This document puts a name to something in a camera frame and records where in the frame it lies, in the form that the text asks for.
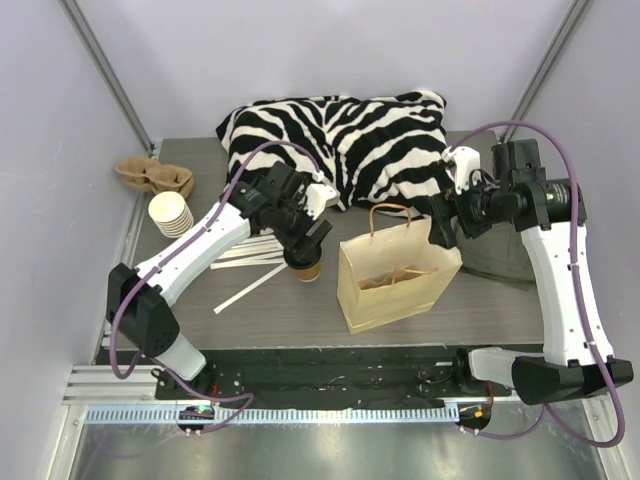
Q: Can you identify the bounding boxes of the brown pulp cup carrier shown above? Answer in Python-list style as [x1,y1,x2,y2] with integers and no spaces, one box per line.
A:
[115,156,195,198]
[358,267,438,290]

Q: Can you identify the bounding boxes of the brown paper takeout bag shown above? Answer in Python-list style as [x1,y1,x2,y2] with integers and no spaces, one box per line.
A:
[337,204,462,334]

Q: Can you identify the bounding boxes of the white straw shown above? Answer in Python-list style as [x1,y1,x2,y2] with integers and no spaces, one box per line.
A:
[210,257,284,270]
[213,262,286,315]
[219,240,283,260]

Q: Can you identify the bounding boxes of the black plastic cup lid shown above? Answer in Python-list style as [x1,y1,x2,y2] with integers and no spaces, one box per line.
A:
[283,251,321,270]

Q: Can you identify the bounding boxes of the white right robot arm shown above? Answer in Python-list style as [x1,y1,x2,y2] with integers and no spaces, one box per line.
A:
[429,140,634,405]

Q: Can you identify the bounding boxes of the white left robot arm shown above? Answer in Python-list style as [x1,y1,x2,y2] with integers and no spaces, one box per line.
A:
[106,163,338,399]

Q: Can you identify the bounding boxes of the olive green folded cloth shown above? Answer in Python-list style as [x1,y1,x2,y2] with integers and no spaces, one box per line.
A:
[456,223,535,290]

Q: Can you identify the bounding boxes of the stack of paper cups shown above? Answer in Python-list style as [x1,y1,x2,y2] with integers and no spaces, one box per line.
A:
[148,191,194,239]

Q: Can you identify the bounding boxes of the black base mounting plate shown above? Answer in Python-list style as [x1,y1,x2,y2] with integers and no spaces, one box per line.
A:
[154,347,514,401]

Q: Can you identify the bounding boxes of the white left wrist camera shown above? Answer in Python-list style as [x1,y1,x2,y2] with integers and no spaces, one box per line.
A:
[305,183,339,218]

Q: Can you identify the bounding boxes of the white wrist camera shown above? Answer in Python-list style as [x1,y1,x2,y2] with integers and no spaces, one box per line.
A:
[305,183,339,218]
[441,146,481,195]

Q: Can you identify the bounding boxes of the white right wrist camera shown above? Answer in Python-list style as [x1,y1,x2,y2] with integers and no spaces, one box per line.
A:
[441,146,481,195]

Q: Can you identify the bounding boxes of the white slotted cable duct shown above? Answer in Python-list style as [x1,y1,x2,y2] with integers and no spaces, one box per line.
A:
[85,404,459,425]

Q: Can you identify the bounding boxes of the aluminium frame rail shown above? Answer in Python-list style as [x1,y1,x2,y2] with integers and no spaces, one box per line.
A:
[58,0,155,153]

